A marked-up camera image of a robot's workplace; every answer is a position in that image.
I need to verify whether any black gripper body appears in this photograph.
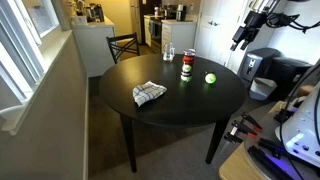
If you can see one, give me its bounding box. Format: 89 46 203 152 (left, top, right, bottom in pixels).
232 10 268 44

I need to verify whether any yellow-green tennis ball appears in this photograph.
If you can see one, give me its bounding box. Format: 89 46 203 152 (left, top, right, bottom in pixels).
204 72 218 85

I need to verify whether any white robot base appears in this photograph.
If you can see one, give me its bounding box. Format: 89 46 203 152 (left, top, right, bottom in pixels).
274 81 320 168

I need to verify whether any clear tennis ball can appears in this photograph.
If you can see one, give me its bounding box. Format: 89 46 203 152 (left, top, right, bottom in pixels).
180 48 197 83

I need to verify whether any grey black trash bin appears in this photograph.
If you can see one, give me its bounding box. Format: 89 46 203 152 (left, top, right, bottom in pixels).
237 47 282 83

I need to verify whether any white double door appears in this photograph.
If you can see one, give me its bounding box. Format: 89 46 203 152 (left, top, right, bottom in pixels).
194 0 252 66

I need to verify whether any white bucket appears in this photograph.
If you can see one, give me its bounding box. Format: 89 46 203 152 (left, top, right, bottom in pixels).
249 77 278 102

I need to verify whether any black box appliance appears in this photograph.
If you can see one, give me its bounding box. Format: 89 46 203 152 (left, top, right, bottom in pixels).
266 56 313 102

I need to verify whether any white kitchen cabinet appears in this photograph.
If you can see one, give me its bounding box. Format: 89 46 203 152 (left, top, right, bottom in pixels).
161 19 198 55

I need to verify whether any glass shaker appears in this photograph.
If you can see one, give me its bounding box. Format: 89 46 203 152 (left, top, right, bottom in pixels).
168 42 176 63
162 42 170 62

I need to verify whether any silver black coffee machine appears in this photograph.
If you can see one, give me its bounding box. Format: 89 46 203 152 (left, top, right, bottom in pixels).
175 3 188 22

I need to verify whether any round black wooden table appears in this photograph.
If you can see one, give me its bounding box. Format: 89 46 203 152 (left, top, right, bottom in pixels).
98 53 248 174

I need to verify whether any black clamp orange tip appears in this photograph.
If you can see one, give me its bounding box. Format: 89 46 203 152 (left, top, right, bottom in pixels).
223 132 245 145
241 112 264 133
231 120 260 140

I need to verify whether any checked white cloth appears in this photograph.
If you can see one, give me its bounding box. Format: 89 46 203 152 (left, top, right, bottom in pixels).
132 80 168 108

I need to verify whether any black chair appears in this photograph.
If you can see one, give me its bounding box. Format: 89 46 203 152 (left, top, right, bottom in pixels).
105 32 141 65

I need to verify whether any light wooden bench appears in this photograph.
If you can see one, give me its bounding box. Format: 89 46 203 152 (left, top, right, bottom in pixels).
218 99 320 180

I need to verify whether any white kitchen counter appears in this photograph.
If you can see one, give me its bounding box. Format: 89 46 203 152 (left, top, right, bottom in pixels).
70 15 116 78

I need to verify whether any black coffee maker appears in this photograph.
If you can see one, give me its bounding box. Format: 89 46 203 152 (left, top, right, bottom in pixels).
84 3 106 23

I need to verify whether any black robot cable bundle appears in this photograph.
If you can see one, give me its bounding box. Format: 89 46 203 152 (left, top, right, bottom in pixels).
265 11 320 34

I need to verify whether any white window frame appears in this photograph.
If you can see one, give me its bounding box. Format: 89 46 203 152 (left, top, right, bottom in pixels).
0 0 73 136

